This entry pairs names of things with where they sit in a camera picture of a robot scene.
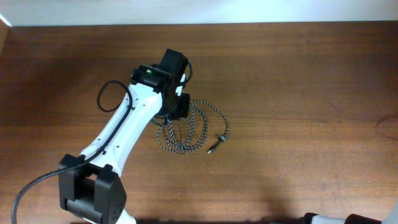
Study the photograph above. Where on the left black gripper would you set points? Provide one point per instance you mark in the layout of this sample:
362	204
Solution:
179	110

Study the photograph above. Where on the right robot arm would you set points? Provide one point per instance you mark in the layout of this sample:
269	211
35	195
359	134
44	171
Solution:
314	218

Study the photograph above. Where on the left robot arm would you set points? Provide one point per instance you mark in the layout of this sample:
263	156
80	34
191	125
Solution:
91	188

